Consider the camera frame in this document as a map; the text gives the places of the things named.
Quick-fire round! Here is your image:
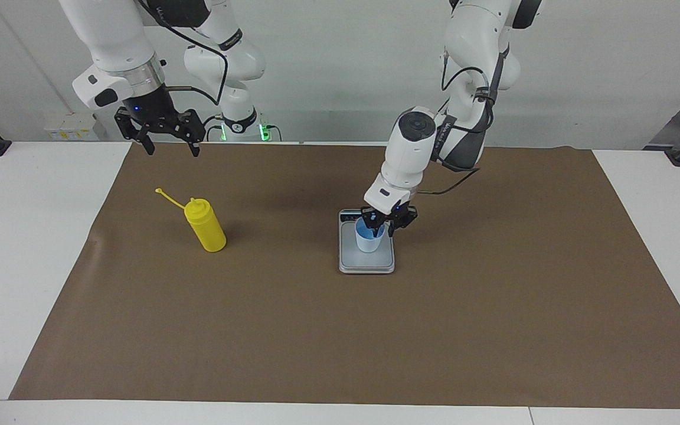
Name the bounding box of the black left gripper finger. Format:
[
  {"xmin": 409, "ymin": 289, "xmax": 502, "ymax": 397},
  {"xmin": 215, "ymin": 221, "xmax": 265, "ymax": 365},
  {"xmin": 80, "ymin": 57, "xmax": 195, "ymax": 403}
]
[
  {"xmin": 361, "ymin": 207, "xmax": 384, "ymax": 239},
  {"xmin": 385, "ymin": 209, "xmax": 419, "ymax": 237}
]

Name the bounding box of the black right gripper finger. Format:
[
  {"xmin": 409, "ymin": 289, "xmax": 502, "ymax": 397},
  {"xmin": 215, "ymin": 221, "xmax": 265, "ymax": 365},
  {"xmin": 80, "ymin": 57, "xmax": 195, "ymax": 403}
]
[
  {"xmin": 177, "ymin": 109, "xmax": 205, "ymax": 158},
  {"xmin": 114, "ymin": 107, "xmax": 156, "ymax": 156}
]

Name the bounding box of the light blue plastic cup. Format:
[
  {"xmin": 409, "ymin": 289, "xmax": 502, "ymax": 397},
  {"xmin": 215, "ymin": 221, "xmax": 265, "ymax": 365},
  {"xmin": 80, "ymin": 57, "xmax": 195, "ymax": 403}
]
[{"xmin": 355, "ymin": 220, "xmax": 387, "ymax": 253}]

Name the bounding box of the yellow squeeze seasoning bottle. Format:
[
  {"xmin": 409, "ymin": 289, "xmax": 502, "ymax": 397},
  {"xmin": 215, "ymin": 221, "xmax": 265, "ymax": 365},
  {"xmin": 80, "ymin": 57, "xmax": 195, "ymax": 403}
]
[{"xmin": 155, "ymin": 188, "xmax": 227, "ymax": 253}]

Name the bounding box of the silver digital kitchen scale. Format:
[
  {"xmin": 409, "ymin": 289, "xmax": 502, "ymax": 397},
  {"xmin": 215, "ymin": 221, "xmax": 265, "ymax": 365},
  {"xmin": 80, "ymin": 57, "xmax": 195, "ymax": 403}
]
[{"xmin": 338, "ymin": 208, "xmax": 395, "ymax": 274}]

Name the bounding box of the brown paper table mat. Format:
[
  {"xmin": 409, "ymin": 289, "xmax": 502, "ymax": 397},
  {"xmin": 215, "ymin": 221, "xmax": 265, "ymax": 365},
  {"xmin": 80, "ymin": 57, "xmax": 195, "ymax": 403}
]
[{"xmin": 8, "ymin": 142, "xmax": 680, "ymax": 409}]

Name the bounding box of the black right base cable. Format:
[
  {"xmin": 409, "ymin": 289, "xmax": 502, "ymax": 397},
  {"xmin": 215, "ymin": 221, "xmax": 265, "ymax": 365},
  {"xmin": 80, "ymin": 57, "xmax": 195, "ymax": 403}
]
[{"xmin": 201, "ymin": 114, "xmax": 283, "ymax": 142}]

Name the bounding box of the white wall socket box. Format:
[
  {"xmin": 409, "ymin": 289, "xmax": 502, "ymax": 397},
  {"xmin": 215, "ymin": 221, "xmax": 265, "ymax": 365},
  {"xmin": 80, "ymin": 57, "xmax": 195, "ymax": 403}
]
[{"xmin": 44, "ymin": 112, "xmax": 100, "ymax": 141}]

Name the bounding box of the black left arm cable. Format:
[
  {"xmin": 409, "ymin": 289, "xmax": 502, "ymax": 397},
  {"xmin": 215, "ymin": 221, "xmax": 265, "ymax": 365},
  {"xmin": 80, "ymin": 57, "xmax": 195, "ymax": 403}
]
[{"xmin": 420, "ymin": 50, "xmax": 494, "ymax": 195}]

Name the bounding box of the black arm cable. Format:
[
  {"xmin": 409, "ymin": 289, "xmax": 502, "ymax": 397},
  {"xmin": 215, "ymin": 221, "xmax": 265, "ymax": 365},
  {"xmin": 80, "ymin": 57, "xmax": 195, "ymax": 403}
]
[
  {"xmin": 420, "ymin": 50, "xmax": 494, "ymax": 195},
  {"xmin": 138, "ymin": 0, "xmax": 230, "ymax": 122}
]

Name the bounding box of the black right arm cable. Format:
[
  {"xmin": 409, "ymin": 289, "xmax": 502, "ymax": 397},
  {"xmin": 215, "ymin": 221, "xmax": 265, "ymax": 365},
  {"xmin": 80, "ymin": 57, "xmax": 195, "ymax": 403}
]
[{"xmin": 138, "ymin": 0, "xmax": 230, "ymax": 122}]

